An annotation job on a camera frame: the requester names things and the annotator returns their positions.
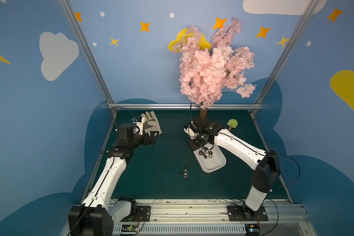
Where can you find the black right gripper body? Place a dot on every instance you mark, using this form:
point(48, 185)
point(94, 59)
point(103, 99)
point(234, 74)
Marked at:
point(199, 141)

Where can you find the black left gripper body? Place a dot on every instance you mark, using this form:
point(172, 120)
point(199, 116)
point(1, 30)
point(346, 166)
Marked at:
point(149, 137)

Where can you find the heap of nuts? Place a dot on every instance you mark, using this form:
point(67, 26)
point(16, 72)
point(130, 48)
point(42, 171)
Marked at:
point(206, 152)

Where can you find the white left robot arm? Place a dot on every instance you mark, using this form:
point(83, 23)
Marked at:
point(94, 216)

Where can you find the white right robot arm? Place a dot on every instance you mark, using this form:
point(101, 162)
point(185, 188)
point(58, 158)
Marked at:
point(265, 165)

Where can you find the white storage box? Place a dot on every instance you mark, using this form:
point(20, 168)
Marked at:
point(212, 160)

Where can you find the pile of steel nuts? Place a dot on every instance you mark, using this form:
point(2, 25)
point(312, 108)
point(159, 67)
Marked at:
point(184, 172)

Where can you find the white canvas work glove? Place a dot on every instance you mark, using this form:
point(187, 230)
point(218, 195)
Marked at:
point(151, 122)

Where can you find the green toy paddle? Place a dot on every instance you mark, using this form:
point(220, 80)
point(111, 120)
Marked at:
point(232, 124)

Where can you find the pink blossom artificial tree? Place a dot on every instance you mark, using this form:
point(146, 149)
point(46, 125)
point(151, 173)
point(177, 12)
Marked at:
point(206, 72)

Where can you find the left green circuit board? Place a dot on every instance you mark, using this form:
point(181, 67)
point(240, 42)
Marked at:
point(129, 229)

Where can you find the green circuit board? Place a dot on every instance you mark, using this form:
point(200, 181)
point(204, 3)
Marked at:
point(252, 230)
point(129, 229)

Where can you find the right green circuit board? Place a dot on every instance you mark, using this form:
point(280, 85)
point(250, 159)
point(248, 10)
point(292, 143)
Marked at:
point(252, 230)

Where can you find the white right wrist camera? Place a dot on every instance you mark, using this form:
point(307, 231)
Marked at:
point(190, 130)

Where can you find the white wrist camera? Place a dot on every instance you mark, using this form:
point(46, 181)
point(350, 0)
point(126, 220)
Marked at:
point(139, 122)
point(190, 130)

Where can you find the dark tree base plate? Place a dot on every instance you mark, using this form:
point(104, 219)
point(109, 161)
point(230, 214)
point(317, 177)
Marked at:
point(200, 124)

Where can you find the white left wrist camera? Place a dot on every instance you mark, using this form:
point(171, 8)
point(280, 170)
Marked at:
point(139, 122)

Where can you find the aluminium back frame rail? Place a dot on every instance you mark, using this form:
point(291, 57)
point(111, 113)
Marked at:
point(133, 106)

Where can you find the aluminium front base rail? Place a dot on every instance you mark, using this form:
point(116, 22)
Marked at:
point(215, 217)

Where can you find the aluminium left frame post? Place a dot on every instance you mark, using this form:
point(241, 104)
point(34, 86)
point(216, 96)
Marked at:
point(74, 23)

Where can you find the aluminium frame post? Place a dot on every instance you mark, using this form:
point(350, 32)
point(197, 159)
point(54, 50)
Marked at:
point(311, 9)
point(74, 23)

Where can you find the aluminium right frame post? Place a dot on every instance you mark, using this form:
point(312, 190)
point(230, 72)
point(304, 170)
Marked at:
point(311, 9)

